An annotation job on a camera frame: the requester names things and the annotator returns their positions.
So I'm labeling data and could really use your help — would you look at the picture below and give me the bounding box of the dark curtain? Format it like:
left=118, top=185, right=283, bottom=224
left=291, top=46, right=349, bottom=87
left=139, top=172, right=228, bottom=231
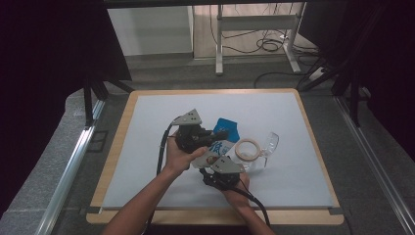
left=298, top=0, right=415, bottom=161
left=0, top=0, right=133, bottom=216

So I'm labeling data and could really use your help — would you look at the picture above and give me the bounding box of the wooden table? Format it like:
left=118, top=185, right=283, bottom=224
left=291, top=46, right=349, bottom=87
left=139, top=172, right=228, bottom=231
left=86, top=87, right=346, bottom=226

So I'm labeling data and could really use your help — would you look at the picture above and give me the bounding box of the coiled black floor cable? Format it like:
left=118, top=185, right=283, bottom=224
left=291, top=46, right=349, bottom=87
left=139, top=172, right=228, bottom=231
left=255, top=37, right=282, bottom=53

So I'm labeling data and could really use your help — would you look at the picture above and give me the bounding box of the blue and white milk pouch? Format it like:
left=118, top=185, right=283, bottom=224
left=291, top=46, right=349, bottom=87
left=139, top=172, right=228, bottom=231
left=190, top=117, right=241, bottom=169

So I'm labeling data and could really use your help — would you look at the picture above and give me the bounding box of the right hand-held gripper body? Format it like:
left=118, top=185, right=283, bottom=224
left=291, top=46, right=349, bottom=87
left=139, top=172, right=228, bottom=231
left=199, top=156, right=246, bottom=192

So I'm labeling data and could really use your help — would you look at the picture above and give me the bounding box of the white table mat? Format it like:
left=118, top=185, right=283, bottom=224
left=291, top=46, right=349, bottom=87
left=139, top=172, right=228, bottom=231
left=101, top=92, right=336, bottom=210

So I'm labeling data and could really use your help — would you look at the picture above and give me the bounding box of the person's right hand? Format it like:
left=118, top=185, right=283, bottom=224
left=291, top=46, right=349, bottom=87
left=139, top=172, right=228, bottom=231
left=222, top=172, right=251, bottom=210

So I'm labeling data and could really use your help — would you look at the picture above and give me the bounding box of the black stand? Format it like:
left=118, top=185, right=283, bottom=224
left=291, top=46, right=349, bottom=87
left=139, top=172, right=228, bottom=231
left=332, top=65, right=363, bottom=128
left=82, top=76, right=135, bottom=128

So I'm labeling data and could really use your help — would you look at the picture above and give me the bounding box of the white metal desk frame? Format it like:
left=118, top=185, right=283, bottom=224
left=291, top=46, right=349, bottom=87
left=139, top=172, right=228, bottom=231
left=214, top=3, right=306, bottom=76

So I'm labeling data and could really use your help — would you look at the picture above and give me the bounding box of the aluminium rail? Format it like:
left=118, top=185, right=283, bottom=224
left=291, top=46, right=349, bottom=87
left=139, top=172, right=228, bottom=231
left=33, top=99, right=107, bottom=235
left=334, top=96, right=415, bottom=234

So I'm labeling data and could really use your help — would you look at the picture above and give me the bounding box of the clear glass pitcher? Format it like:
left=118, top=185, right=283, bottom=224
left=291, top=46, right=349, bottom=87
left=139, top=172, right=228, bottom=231
left=229, top=131, right=280, bottom=173

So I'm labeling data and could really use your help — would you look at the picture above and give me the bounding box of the person's left hand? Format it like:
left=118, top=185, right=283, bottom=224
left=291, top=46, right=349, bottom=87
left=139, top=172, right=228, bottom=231
left=164, top=130, right=208, bottom=177

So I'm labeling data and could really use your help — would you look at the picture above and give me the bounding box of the black floor outlet cover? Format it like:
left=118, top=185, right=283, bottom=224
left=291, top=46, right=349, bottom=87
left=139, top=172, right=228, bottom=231
left=86, top=130, right=109, bottom=153

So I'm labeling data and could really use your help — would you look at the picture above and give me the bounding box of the left hand-held gripper cable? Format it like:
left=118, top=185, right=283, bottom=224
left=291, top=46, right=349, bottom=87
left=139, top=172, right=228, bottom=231
left=156, top=116, right=182, bottom=177

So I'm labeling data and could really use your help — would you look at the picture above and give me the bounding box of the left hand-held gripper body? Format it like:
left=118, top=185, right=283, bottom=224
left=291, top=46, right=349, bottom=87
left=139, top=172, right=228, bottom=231
left=171, top=108, right=213, bottom=155

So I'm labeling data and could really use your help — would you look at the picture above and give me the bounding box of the right hand-held gripper cable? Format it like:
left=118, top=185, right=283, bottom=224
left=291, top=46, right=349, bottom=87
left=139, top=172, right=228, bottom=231
left=239, top=187, right=272, bottom=228

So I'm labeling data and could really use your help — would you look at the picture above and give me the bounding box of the hand-held gripper cable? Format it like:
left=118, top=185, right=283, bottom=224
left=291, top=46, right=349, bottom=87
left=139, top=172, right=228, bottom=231
left=239, top=187, right=272, bottom=228
left=156, top=116, right=182, bottom=177

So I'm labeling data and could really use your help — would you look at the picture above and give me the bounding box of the white power strip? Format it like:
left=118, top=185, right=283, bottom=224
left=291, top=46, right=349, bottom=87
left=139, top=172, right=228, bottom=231
left=306, top=67, right=326, bottom=82

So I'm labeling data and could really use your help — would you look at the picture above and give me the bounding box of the white cabinet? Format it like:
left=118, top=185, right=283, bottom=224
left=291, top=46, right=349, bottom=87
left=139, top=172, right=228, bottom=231
left=107, top=5, right=194, bottom=57

